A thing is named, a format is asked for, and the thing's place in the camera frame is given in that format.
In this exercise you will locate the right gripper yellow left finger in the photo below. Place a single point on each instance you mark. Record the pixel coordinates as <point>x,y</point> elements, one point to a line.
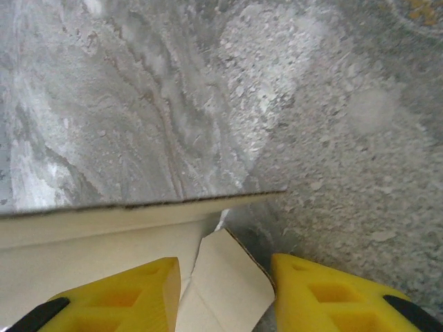
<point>131,297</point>

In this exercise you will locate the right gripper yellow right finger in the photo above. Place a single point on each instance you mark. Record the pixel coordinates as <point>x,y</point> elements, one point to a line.
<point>332,297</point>

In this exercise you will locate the white lilac paper box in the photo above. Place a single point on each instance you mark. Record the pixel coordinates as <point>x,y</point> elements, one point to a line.
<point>104,235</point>

